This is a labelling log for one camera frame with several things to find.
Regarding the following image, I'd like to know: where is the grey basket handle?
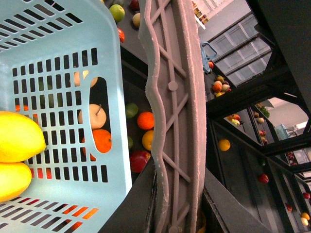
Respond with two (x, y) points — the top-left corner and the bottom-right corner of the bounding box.
(138, 0), (207, 233)

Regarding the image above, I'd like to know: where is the green lime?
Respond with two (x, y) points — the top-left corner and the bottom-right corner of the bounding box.
(125, 103), (138, 119)

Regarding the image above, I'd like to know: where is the small orange back right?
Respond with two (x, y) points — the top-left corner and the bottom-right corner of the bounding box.
(137, 112), (155, 130)

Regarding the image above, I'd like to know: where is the yellow lemon large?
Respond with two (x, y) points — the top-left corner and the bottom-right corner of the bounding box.
(0, 111), (46, 163)

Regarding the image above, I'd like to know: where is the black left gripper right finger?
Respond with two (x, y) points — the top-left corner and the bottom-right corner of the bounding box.
(203, 168), (270, 233)

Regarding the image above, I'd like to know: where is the yellow lemon small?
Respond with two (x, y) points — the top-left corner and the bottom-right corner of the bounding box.
(0, 162), (32, 202)

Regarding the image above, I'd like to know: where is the light blue plastic basket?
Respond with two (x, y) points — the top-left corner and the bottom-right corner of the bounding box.
(0, 0), (132, 233)

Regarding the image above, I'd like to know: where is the black display shelf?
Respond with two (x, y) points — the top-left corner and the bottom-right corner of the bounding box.
(119, 0), (311, 233)

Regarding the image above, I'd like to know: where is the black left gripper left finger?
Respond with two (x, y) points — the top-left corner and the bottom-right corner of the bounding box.
(99, 158), (157, 233)

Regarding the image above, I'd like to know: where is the white apple with stem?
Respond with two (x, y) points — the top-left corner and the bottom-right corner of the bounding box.
(89, 104), (107, 130)

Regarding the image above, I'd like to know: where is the large orange tangerine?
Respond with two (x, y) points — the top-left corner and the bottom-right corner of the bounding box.
(92, 129), (112, 153)

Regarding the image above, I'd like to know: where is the red apple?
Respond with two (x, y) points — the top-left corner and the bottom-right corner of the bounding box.
(130, 150), (151, 173)

